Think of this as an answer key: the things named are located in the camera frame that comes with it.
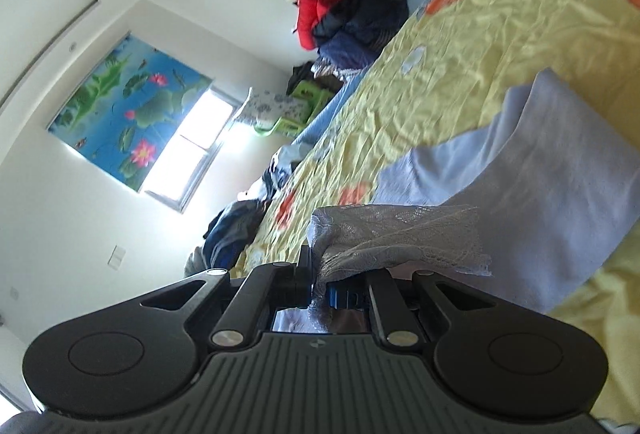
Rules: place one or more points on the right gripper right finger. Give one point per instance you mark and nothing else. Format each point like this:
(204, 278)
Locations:
(375, 292)

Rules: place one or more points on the yellow floral carrot quilt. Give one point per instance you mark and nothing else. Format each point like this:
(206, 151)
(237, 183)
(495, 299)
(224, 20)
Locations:
(446, 73)

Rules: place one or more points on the folded dark clothes stack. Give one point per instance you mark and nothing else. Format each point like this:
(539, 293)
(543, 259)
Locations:
(231, 231)

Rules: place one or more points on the window with metal frame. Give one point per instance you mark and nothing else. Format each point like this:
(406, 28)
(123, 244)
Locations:
(181, 166)

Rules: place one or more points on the lavender long-sleeve lace top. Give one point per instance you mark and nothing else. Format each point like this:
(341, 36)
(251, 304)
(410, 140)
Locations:
(526, 208)

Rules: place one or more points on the grey patterned blanket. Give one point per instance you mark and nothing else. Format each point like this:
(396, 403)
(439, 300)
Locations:
(196, 263)

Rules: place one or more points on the blue knitted bed sheet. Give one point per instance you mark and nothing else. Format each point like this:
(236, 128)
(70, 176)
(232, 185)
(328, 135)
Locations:
(314, 131)

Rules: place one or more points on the white wall switch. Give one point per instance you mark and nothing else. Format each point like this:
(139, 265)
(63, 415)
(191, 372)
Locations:
(116, 257)

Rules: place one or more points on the green plastic stool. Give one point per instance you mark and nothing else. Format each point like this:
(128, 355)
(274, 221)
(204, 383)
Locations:
(314, 99)

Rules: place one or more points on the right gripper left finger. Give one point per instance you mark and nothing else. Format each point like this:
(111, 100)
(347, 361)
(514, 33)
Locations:
(250, 305)

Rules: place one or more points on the crumpled white plastic bag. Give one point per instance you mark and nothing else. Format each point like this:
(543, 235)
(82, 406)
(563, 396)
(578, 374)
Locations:
(282, 166)

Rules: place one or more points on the dark navy clothes pile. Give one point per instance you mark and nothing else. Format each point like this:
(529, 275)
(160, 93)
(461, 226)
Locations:
(353, 33)

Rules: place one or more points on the lotus print roller blind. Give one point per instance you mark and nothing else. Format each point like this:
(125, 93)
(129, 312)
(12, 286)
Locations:
(123, 114)

